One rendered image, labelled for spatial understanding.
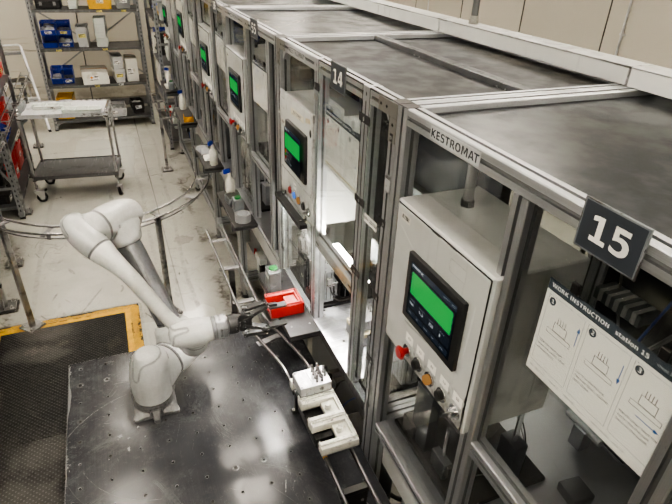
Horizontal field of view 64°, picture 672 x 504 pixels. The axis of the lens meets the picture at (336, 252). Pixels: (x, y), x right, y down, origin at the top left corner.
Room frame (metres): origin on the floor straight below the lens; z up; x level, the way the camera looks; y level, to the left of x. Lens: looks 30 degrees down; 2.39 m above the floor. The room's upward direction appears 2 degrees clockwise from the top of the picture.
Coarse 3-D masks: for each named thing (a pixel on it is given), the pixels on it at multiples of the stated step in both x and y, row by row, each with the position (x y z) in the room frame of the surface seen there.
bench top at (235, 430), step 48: (240, 336) 2.05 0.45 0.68; (96, 384) 1.69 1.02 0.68; (192, 384) 1.71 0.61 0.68; (240, 384) 1.72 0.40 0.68; (288, 384) 1.73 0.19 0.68; (96, 432) 1.43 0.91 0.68; (144, 432) 1.44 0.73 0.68; (192, 432) 1.45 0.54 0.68; (240, 432) 1.46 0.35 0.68; (288, 432) 1.47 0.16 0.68; (96, 480) 1.22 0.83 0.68; (144, 480) 1.23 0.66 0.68; (192, 480) 1.24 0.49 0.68; (240, 480) 1.24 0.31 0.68; (288, 480) 1.25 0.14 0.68
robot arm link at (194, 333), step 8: (184, 320) 1.53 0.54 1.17; (192, 320) 1.53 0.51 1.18; (200, 320) 1.54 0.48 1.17; (208, 320) 1.55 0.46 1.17; (176, 328) 1.49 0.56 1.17; (184, 328) 1.50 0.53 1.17; (192, 328) 1.50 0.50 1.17; (200, 328) 1.51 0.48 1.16; (208, 328) 1.52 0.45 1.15; (176, 336) 1.47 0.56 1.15; (184, 336) 1.48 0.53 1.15; (192, 336) 1.48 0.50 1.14; (200, 336) 1.49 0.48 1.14; (208, 336) 1.50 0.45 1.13; (176, 344) 1.47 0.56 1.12; (184, 344) 1.47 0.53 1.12; (192, 344) 1.48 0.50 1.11; (200, 344) 1.50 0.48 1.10
